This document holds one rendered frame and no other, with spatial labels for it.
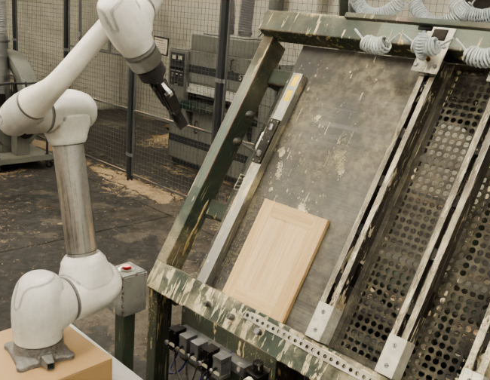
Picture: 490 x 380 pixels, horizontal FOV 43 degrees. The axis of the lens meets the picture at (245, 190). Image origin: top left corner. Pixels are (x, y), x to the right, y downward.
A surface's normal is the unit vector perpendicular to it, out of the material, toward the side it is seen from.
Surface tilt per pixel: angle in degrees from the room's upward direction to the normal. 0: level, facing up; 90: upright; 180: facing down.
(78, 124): 85
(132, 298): 90
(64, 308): 83
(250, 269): 60
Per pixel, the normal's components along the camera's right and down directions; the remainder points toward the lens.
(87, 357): 0.06, -0.96
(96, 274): 0.73, 0.00
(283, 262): -0.55, -0.36
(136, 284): 0.72, 0.25
